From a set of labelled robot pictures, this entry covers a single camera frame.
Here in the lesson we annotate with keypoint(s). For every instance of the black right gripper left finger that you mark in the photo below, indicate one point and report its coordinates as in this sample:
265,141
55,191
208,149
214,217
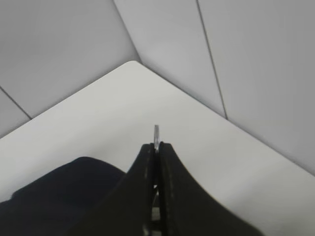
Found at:
127,210

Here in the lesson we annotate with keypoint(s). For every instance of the navy blue lunch bag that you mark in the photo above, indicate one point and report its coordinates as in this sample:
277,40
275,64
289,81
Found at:
57,201

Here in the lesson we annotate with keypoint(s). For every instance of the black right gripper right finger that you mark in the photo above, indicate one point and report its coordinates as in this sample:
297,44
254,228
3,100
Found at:
190,210

